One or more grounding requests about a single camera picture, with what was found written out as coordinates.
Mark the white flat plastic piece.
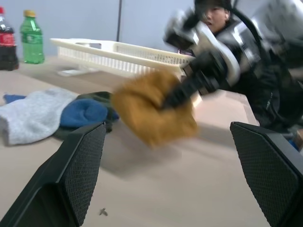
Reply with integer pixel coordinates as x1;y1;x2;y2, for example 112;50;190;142
56;67;98;77

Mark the person in black jacket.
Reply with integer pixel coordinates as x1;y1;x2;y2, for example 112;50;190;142
194;0;303;133

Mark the dark green sock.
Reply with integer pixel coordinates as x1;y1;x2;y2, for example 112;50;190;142
54;91;115;140

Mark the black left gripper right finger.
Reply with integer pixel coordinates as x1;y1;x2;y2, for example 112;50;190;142
230;122;303;227

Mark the green soda bottle yellow cap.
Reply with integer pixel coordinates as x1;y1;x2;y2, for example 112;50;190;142
19;9;45;65

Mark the mustard yellow cloth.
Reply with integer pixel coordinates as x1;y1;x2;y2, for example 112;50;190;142
111;70;200;149

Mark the blue sock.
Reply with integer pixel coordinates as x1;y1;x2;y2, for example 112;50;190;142
3;94;119;130

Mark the white plastic basket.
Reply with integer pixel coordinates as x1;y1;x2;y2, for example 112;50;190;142
49;37;204;107

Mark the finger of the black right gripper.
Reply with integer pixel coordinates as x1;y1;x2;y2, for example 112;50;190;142
162;77;202;111

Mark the black vertical pole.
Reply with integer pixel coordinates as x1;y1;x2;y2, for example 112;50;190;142
116;0;124;42

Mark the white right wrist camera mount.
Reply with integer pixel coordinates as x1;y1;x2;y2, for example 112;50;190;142
163;9;242;87

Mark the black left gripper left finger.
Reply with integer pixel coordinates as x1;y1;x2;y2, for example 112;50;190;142
0;122;107;227

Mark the light grey sock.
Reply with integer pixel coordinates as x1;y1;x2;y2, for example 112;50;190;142
0;87;78;146

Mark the cola bottle with red cap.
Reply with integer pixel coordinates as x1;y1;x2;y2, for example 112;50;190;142
0;6;19;71

